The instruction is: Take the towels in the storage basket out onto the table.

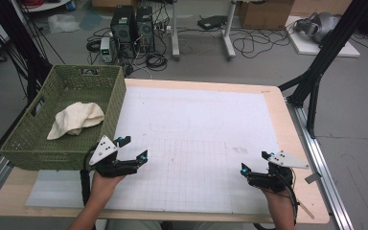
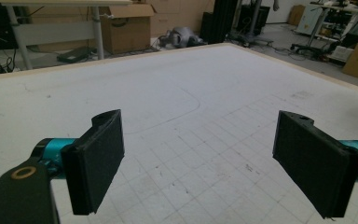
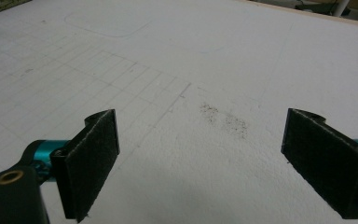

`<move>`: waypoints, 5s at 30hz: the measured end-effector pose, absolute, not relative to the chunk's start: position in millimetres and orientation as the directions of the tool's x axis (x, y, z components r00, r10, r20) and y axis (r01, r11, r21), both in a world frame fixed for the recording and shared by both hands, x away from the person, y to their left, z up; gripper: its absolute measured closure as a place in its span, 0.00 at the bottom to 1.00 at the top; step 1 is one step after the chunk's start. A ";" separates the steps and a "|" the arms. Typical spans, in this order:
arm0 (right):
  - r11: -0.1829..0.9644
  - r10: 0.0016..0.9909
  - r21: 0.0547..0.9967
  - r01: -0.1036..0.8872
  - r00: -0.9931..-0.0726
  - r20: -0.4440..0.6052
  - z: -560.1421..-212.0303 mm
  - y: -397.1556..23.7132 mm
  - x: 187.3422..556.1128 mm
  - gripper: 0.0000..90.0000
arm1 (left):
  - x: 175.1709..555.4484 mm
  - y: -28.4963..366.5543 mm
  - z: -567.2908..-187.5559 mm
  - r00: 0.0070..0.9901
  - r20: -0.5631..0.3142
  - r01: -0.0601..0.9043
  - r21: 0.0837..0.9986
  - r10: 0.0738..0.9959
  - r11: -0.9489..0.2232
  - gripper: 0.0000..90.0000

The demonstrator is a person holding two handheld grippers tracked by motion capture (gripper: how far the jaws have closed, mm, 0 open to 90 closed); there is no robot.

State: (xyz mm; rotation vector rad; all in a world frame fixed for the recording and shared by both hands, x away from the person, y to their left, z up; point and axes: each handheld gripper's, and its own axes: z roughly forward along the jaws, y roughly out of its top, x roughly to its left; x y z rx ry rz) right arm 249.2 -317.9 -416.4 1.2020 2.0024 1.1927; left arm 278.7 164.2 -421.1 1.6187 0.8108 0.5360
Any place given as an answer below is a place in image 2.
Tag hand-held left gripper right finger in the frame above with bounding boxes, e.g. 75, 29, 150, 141
272, 109, 358, 219

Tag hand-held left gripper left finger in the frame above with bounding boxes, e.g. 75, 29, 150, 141
61, 108, 126, 217

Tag white grid mat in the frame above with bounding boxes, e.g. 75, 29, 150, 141
0, 46, 358, 224

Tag black flat device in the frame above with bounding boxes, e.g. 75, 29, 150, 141
56, 46, 98, 63

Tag open brown cardboard box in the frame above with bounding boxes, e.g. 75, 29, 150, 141
99, 4, 157, 55

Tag white desk with black base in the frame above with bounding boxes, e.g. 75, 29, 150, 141
290, 1, 358, 60

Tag white cabinet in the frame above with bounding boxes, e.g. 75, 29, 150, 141
296, 3, 325, 35

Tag small brown cardboard box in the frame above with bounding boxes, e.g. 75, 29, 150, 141
287, 4, 306, 26

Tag grey headset device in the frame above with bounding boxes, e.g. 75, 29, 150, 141
158, 26, 205, 49

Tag black cabinet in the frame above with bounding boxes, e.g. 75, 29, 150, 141
237, 4, 271, 36

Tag large beige cardboard box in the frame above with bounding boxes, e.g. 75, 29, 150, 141
150, 0, 216, 39

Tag white metal desk frame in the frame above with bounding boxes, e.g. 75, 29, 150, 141
0, 0, 134, 71

